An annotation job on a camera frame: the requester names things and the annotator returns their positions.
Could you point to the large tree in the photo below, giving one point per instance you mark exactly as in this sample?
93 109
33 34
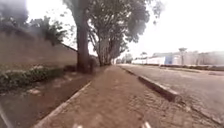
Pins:
104 50
82 50

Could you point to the red brick path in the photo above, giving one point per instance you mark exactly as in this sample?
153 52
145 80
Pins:
113 100

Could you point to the grey concrete kerb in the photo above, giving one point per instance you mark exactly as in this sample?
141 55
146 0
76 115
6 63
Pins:
160 89

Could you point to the blue structure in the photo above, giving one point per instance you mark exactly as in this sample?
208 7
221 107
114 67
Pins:
169 60

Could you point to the pale stone path edging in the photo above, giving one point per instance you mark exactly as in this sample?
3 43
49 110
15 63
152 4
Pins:
66 104

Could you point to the robot's own part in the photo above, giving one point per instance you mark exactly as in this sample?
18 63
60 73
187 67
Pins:
78 126
146 125

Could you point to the bare brown dirt strip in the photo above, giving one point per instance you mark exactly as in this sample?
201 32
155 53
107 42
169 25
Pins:
43 96

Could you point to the dark roadside verge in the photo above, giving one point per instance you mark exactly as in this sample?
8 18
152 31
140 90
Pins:
196 67

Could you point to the patch of low green plants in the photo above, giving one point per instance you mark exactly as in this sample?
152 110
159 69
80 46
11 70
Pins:
23 77

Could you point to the grey paved road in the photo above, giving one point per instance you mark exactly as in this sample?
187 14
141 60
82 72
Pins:
200 86

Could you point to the long pale wall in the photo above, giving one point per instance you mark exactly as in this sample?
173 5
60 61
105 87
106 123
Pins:
150 60

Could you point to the tree behind wall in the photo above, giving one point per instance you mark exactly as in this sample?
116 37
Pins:
48 30

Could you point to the long brown boundary wall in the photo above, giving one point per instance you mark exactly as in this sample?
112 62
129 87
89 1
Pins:
33 51

